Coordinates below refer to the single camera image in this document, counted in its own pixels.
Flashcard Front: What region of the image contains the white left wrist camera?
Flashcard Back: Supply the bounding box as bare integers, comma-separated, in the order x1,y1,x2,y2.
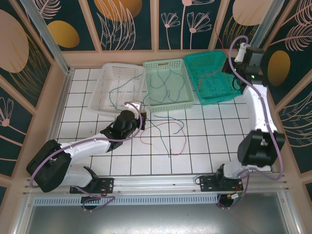
126,100,142,113

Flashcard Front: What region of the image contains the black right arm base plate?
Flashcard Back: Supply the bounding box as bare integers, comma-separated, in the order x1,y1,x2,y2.
199,175,244,193

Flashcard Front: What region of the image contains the grey slotted cable duct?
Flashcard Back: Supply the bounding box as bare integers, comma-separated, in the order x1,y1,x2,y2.
33,194,221,206

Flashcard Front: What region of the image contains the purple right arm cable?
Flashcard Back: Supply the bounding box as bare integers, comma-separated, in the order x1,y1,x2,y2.
217,36,285,210

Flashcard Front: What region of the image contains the teal plastic basket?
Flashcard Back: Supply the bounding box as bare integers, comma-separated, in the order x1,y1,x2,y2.
183,50,244,106

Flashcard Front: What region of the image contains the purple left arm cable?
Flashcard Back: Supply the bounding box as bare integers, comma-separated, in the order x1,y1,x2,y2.
29,101,143,212

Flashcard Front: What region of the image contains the thin blue cable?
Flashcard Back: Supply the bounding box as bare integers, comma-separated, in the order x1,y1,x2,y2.
149,69,171,103
152,116,185,135
165,70,186,102

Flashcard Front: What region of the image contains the grey metal sheet panel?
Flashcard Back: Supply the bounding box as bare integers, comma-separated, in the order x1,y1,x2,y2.
14,195,302,234

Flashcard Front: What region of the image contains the aluminium frame post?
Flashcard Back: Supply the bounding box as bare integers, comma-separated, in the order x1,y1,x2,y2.
19,0,75,75
239,0,293,72

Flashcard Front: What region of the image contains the white plastic basket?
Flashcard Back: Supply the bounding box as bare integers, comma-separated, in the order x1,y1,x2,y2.
88,62,147,117

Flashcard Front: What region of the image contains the light green plastic basket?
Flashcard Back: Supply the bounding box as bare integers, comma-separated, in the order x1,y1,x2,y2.
143,58,195,113

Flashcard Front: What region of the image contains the aluminium mounting rail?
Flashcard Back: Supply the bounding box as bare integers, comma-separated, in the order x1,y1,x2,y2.
23,172,290,197

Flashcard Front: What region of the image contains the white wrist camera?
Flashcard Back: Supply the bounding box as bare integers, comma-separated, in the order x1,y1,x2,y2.
126,100,142,113
234,43,247,63

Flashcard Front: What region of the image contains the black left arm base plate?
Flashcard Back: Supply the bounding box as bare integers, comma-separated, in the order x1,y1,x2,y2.
70,177,115,195

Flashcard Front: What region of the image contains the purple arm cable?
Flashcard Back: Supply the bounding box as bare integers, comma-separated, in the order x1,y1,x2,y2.
29,101,143,212
217,36,285,210

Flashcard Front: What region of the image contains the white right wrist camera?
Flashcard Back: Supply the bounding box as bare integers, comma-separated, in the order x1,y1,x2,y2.
234,43,247,63

